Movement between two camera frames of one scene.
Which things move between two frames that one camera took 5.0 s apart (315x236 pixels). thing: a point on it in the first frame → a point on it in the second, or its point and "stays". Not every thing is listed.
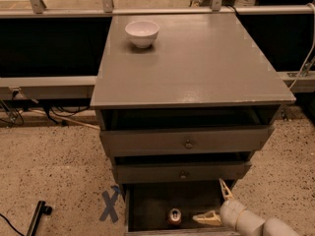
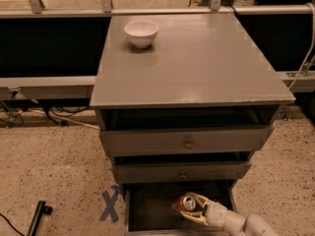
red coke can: (175, 216) → (185, 203)
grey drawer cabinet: (183, 100) stays
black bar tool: (41, 207) stays
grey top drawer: (224, 141) stays
